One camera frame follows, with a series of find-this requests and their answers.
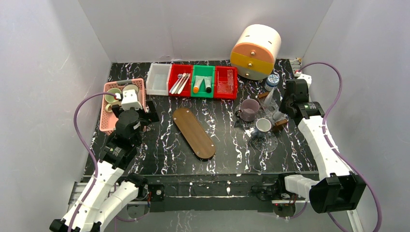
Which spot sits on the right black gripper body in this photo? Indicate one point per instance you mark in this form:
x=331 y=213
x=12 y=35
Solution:
x=286 y=104

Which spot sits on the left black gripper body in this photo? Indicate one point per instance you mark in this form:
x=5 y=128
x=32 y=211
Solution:
x=151 y=112

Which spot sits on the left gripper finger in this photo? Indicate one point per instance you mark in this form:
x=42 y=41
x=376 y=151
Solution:
x=152 y=112
x=114 y=112

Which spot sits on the red cap toothpaste tube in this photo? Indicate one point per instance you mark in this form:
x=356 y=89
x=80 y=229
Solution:
x=269 y=97

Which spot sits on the clear wooden-ended toothbrush holder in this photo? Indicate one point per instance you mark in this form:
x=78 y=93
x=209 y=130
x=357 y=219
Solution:
x=269 y=111

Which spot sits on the white toothbrush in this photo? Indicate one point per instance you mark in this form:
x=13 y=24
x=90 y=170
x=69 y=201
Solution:
x=182 y=84
x=175 y=84
x=183 y=77

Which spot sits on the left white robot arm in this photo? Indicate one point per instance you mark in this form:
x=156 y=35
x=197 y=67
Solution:
x=96 y=207

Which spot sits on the red toothbrush bin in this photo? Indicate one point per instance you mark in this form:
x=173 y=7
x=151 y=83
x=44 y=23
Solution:
x=184 y=88

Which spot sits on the brown oval wooden tray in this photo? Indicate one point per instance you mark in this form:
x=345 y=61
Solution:
x=197 y=138

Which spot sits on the orange cap toothpaste tube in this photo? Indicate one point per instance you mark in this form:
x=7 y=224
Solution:
x=197 y=84

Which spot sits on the clear oval acrylic tray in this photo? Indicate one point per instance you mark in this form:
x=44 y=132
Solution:
x=268 y=143

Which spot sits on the black cap toothpaste tube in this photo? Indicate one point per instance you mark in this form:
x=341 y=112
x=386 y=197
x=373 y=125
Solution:
x=208 y=84

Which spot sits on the green toothpaste bin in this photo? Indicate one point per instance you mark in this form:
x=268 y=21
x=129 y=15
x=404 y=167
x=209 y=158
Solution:
x=202 y=84

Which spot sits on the green ceramic mug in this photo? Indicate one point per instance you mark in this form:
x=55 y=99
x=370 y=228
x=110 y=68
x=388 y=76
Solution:
x=111 y=100

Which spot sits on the pink plastic basket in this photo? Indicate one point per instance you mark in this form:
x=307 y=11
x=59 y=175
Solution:
x=108 y=119

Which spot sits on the cream ceramic mug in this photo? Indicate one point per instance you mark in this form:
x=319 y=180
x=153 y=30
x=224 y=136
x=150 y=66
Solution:
x=131 y=87

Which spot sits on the blue white small jar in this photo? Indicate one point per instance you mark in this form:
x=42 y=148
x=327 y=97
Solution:
x=271 y=82

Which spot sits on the white plastic bin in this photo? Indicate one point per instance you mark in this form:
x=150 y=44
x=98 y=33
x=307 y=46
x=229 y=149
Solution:
x=158 y=79

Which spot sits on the purple ceramic mug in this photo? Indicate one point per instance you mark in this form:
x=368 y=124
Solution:
x=247 y=110

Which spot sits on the round drawer cabinet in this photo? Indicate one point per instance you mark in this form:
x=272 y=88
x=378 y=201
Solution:
x=255 y=53

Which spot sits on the red holder bin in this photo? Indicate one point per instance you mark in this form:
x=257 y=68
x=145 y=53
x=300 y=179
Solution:
x=221 y=71

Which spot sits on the clear acrylic holder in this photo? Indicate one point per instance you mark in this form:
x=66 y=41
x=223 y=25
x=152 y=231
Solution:
x=226 y=83

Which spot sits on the black front base bar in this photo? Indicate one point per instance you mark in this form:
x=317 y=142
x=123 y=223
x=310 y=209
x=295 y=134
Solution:
x=207 y=192

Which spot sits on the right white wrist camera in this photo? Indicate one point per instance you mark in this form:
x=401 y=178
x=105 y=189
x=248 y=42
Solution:
x=307 y=78

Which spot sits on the aluminium side rail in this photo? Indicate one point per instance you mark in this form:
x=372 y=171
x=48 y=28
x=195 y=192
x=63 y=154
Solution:
x=320 y=128

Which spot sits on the white blue-handled mug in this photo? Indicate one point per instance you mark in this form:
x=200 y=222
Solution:
x=262 y=127

